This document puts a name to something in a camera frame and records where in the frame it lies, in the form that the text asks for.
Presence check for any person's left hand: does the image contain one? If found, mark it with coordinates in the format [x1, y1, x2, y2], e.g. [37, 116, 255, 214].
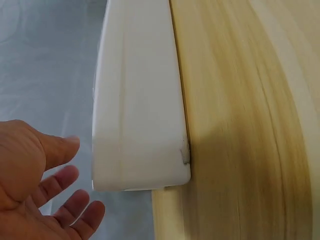
[0, 119, 106, 240]

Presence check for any white plastic tray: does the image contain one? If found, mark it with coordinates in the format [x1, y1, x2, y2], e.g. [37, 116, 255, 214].
[91, 0, 192, 193]

